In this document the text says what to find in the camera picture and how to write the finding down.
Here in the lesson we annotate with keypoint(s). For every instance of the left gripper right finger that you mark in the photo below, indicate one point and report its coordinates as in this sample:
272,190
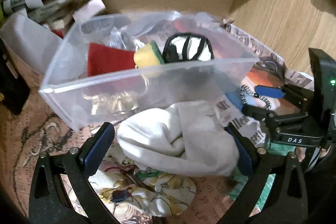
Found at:
248,158

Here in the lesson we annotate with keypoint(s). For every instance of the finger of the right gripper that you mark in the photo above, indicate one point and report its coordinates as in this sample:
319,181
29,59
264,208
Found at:
290,93
260,113

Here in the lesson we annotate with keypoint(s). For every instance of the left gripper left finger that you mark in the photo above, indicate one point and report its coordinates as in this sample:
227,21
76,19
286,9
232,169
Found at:
94,149

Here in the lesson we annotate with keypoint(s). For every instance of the green knitted cloth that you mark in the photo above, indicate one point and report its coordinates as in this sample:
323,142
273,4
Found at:
260,184

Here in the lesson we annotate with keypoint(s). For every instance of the floral printed cloth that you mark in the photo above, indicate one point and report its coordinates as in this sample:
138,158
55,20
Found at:
160,194

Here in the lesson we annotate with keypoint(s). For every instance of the white drawstring pouch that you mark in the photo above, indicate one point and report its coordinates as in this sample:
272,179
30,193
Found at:
186,139

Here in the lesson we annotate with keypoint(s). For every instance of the yellow sponge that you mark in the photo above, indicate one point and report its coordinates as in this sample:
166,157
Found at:
148,56

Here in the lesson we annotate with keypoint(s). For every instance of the white black-trimmed cap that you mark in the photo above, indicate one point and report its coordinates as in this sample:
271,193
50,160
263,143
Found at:
187,46

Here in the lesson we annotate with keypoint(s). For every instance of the clear plastic storage bin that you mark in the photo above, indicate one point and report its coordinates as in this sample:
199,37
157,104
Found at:
80,100

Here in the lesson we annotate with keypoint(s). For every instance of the red cloth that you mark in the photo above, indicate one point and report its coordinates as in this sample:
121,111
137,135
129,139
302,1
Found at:
103,59

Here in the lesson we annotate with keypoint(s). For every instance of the dark wine bottle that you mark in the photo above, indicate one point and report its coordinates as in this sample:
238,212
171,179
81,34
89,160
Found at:
14,90

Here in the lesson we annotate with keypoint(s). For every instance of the crumpled clear plastic wrap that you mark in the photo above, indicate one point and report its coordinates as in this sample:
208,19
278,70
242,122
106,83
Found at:
123,41

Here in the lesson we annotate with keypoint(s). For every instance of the small white card box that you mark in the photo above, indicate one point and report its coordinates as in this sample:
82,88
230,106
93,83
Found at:
89,9

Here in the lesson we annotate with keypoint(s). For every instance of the rolled newspaper stack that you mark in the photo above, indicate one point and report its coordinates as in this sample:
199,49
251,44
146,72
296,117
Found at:
52,14

